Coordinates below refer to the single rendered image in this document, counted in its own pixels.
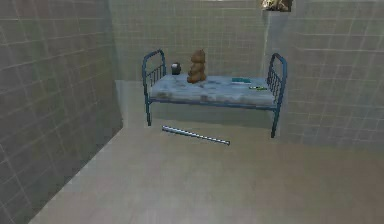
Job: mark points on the green and black pen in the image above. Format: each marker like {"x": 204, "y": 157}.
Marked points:
{"x": 257, "y": 88}

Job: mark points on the blue frame bed white mattress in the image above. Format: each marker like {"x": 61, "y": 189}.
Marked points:
{"x": 213, "y": 91}

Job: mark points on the teal flat book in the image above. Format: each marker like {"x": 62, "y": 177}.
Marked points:
{"x": 241, "y": 80}

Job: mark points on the black round alarm clock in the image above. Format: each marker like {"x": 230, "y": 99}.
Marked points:
{"x": 176, "y": 68}

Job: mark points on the brown teddy bear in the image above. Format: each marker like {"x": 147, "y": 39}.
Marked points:
{"x": 197, "y": 68}

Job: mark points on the silver baseball bat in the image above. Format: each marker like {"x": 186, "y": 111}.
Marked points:
{"x": 195, "y": 135}

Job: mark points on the framed wall picture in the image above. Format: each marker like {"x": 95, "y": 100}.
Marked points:
{"x": 276, "y": 4}

